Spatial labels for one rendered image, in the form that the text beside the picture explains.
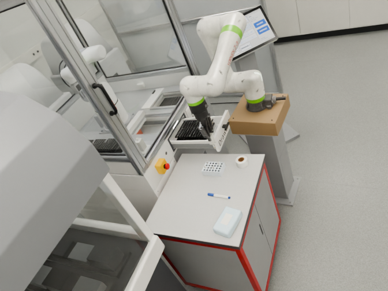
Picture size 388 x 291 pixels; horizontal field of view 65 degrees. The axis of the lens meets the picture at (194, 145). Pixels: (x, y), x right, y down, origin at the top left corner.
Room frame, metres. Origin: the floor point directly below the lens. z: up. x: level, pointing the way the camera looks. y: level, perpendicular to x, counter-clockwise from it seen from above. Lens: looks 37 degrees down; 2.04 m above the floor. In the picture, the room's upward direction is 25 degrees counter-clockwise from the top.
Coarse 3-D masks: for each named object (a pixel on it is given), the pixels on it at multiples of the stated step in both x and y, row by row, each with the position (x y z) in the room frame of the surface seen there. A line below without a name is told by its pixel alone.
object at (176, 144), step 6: (180, 120) 1.88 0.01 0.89; (216, 120) 1.73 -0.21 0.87; (180, 126) 1.84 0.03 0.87; (174, 132) 1.77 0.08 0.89; (174, 138) 1.75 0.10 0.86; (174, 144) 1.67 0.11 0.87; (180, 144) 1.64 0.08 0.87; (186, 144) 1.61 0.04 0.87; (192, 144) 1.59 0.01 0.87; (198, 144) 1.56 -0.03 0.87; (204, 144) 1.53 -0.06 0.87
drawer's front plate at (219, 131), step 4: (228, 112) 1.69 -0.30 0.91; (224, 116) 1.64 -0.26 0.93; (228, 116) 1.68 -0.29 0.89; (224, 120) 1.62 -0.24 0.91; (220, 124) 1.58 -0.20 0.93; (220, 128) 1.55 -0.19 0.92; (224, 128) 1.59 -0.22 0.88; (228, 128) 1.63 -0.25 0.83; (216, 132) 1.52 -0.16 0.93; (220, 132) 1.54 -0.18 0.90; (216, 136) 1.49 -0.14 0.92; (220, 136) 1.52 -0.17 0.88; (224, 136) 1.56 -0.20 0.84; (216, 140) 1.47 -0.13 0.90; (224, 140) 1.55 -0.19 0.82; (216, 144) 1.47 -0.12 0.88; (220, 144) 1.49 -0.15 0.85; (216, 148) 1.47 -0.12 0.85; (220, 148) 1.48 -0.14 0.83
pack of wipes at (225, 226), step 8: (224, 208) 1.06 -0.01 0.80; (232, 208) 1.03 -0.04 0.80; (224, 216) 1.01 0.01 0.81; (232, 216) 0.99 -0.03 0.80; (240, 216) 0.98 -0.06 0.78; (216, 224) 0.98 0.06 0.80; (224, 224) 0.96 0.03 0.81; (232, 224) 0.94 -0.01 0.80; (216, 232) 0.96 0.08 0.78; (224, 232) 0.92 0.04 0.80; (232, 232) 0.92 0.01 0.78
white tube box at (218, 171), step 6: (210, 162) 1.44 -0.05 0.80; (216, 162) 1.42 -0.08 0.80; (222, 162) 1.39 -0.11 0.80; (204, 168) 1.42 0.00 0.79; (210, 168) 1.40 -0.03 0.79; (216, 168) 1.37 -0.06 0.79; (222, 168) 1.35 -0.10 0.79; (204, 174) 1.39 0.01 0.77; (210, 174) 1.36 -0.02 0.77; (216, 174) 1.34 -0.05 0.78
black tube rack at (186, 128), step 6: (186, 120) 1.83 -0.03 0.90; (192, 120) 1.80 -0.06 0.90; (186, 126) 1.76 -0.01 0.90; (192, 126) 1.73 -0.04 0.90; (198, 126) 1.70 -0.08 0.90; (180, 132) 1.73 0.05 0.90; (186, 132) 1.69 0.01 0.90; (192, 132) 1.66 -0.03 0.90; (198, 132) 1.64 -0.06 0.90; (180, 138) 1.71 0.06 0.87; (186, 138) 1.67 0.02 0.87; (192, 138) 1.65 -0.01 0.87; (198, 138) 1.63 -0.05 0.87; (204, 138) 1.59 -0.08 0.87
